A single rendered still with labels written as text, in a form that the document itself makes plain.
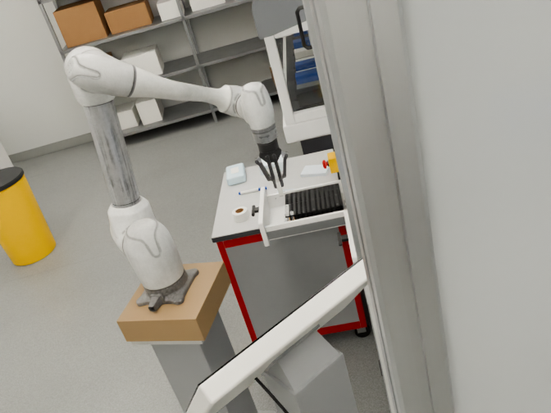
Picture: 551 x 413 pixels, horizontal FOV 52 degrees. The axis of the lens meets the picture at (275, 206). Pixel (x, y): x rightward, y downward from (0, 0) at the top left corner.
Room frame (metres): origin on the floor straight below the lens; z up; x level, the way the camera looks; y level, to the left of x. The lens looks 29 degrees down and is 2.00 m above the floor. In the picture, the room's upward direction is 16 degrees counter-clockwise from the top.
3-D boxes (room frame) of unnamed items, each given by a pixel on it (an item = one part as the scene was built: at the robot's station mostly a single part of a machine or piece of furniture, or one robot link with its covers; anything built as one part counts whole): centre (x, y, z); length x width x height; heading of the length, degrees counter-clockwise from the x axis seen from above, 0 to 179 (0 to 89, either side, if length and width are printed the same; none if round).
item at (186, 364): (1.68, 0.45, 0.38); 0.30 x 0.30 x 0.76; 69
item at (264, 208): (1.97, 0.05, 0.87); 0.29 x 0.02 x 0.11; 171
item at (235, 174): (2.61, 0.15, 0.78); 0.15 x 0.10 x 0.04; 177
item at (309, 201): (1.94, -0.15, 0.87); 0.22 x 0.18 x 0.06; 81
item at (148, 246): (1.69, 0.45, 1.02); 0.18 x 0.16 x 0.22; 23
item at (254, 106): (1.94, -0.03, 1.34); 0.13 x 0.11 x 0.16; 23
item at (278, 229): (1.94, -0.16, 0.86); 0.40 x 0.26 x 0.06; 81
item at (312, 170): (2.43, -0.23, 0.77); 0.13 x 0.09 x 0.02; 63
